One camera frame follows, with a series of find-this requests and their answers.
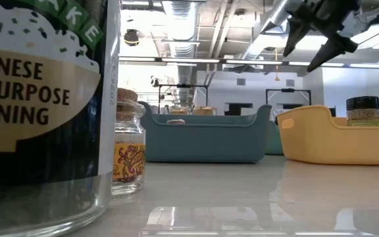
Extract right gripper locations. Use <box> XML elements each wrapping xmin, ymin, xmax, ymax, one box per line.
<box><xmin>283</xmin><ymin>0</ymin><xmax>361</xmax><ymax>73</ymax></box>

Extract furikake jar black lid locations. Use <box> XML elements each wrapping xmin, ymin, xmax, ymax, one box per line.
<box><xmin>0</xmin><ymin>0</ymin><xmax>122</xmax><ymax>237</ymax></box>
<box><xmin>345</xmin><ymin>95</ymin><xmax>379</xmax><ymax>128</ymax></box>

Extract ceiling light strip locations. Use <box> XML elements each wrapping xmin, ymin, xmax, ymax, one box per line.
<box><xmin>349</xmin><ymin>62</ymin><xmax>379</xmax><ymax>70</ymax></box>
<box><xmin>288</xmin><ymin>61</ymin><xmax>345</xmax><ymax>68</ymax></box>
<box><xmin>225</xmin><ymin>59</ymin><xmax>283</xmax><ymax>66</ymax></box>
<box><xmin>119</xmin><ymin>56</ymin><xmax>168</xmax><ymax>63</ymax></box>
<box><xmin>161</xmin><ymin>58</ymin><xmax>220</xmax><ymax>64</ymax></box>

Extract yellow hanging pendant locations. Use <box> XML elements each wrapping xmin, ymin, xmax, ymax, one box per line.
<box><xmin>274</xmin><ymin>49</ymin><xmax>280</xmax><ymax>82</ymax></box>

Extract yellow plastic bin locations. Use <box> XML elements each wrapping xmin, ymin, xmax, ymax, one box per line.
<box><xmin>276</xmin><ymin>105</ymin><xmax>379</xmax><ymax>166</ymax></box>

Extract dark desk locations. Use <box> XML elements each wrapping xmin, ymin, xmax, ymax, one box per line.
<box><xmin>224</xmin><ymin>102</ymin><xmax>254</xmax><ymax>116</ymax></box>

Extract teal plastic bin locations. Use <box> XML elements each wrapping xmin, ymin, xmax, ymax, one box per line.
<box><xmin>264</xmin><ymin>120</ymin><xmax>285</xmax><ymax>155</ymax></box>

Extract blue plastic bin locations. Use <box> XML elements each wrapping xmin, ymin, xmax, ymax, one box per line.
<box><xmin>139</xmin><ymin>101</ymin><xmax>273</xmax><ymax>164</ymax></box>

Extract black dome fixture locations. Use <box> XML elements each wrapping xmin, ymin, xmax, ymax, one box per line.
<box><xmin>123</xmin><ymin>28</ymin><xmax>140</xmax><ymax>47</ymax></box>

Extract silver ventilation duct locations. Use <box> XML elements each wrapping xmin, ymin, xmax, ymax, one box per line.
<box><xmin>260</xmin><ymin>0</ymin><xmax>295</xmax><ymax>34</ymax></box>

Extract black frame rig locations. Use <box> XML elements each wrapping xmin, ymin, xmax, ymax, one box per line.
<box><xmin>265</xmin><ymin>88</ymin><xmax>312</xmax><ymax>106</ymax></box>
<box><xmin>158</xmin><ymin>84</ymin><xmax>209</xmax><ymax>115</ymax></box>

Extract corrugated round air duct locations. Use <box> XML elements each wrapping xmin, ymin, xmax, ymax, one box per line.
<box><xmin>168</xmin><ymin>0</ymin><xmax>199</xmax><ymax>106</ymax></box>

